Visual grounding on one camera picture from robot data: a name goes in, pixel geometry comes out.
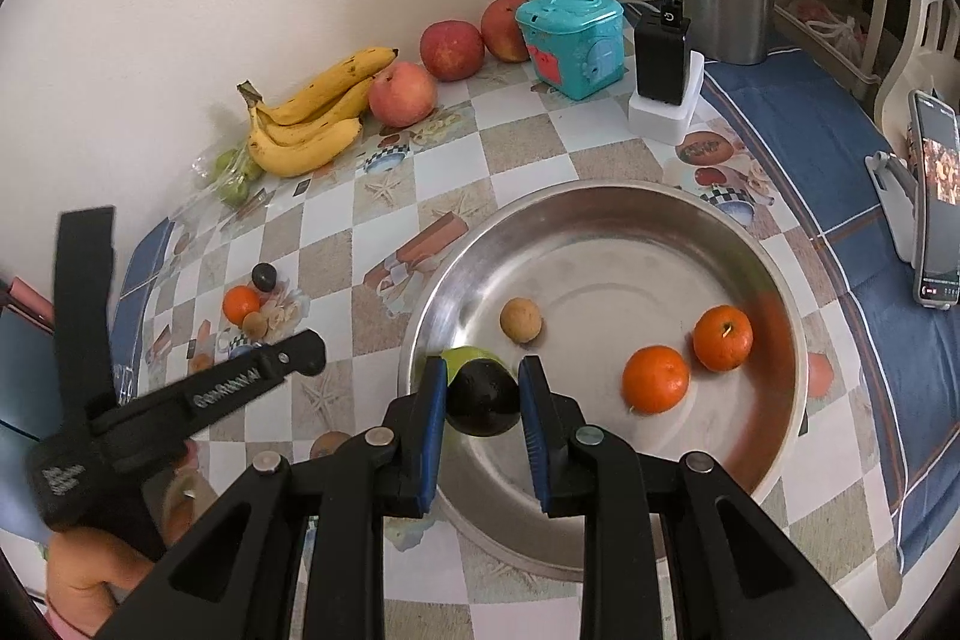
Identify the black power adapter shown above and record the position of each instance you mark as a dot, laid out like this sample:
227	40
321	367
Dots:
662	53

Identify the white phone stand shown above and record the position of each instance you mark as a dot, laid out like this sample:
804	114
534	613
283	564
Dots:
896	191

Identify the smartphone on stand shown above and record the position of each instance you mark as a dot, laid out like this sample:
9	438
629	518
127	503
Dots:
934	134

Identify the white plastic chair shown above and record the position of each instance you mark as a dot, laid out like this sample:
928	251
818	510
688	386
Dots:
928	61

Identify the brown longan in plate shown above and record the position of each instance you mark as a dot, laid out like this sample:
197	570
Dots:
520	320

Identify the yellow banana bunch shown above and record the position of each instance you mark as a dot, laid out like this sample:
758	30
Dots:
316	125

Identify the orange tangerine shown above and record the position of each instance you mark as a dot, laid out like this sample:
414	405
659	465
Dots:
655	379
722	339
239	302

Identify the dark plum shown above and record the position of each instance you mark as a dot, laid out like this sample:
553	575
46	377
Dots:
483	399
264	278

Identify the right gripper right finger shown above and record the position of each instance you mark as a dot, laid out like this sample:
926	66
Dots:
669	539

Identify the red apple middle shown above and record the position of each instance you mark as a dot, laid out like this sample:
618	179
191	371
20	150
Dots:
452	50

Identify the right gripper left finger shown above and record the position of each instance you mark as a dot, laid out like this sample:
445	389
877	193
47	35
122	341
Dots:
298	541

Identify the person's left hand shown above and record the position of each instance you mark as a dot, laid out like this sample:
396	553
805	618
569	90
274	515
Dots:
82	565

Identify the red apple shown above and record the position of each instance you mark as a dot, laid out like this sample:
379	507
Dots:
402	95
452	50
502	34

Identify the green mango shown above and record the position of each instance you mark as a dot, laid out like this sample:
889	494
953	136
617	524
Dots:
455	358

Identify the brown longan fruit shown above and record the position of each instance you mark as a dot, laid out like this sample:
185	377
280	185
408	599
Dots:
255	326

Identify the white charger base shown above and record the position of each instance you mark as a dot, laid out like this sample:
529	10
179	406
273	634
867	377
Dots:
666	123

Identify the red apple front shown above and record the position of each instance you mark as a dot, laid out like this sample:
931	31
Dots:
402	95

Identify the teal toy box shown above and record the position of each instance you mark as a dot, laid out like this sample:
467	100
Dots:
576	46

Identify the large steel plate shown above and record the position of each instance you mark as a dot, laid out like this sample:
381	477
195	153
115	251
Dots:
617	267

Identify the bag of green fruits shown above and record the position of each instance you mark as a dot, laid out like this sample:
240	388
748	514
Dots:
227	173

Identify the checkered printed tablecloth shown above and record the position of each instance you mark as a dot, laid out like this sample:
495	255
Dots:
871	491

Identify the red apple right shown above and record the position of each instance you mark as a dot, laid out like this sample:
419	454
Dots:
502	34

